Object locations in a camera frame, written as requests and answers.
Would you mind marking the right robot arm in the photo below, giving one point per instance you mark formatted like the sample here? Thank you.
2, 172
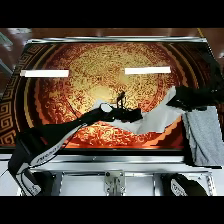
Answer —
193, 98

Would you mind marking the white T-shirt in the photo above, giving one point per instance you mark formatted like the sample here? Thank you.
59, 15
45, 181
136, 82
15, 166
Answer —
160, 118

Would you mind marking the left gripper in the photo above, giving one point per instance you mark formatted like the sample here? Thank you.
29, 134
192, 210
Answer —
128, 115

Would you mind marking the grey garment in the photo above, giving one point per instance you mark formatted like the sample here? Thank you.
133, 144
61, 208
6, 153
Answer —
204, 136

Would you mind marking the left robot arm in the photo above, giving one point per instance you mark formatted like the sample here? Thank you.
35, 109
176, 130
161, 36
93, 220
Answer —
50, 133

